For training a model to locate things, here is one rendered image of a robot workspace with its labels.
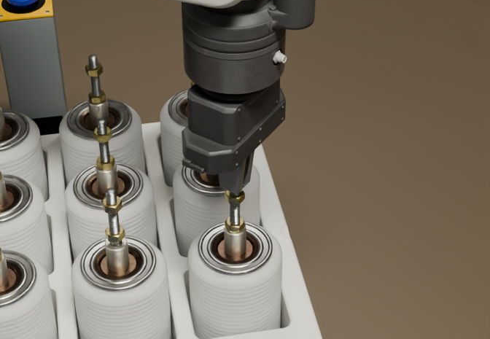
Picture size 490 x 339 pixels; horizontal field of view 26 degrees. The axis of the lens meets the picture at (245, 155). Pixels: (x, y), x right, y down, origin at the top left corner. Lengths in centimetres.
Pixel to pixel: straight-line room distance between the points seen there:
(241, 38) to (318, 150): 74
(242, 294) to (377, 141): 61
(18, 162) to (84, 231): 13
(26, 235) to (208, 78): 34
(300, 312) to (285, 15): 37
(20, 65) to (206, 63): 51
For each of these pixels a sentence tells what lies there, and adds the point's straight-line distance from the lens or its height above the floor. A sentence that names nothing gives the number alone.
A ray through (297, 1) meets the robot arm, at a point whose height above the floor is 56.
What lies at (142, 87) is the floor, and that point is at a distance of 172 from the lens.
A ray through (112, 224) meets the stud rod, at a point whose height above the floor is 31.
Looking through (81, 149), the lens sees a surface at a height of 24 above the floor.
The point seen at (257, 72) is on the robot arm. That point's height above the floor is 50.
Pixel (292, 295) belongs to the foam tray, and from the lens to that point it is 113.
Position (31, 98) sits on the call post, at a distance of 139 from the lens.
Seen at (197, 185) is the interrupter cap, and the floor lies 25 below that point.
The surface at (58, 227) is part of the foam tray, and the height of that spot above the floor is 18.
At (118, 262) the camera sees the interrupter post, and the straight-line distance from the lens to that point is 105.
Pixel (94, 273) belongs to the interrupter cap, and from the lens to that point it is 106.
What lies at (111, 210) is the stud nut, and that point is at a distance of 101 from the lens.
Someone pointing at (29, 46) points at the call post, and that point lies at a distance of 135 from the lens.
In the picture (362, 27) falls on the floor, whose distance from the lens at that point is 187.
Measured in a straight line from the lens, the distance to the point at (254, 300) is 107.
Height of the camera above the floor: 101
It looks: 40 degrees down
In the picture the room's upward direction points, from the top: straight up
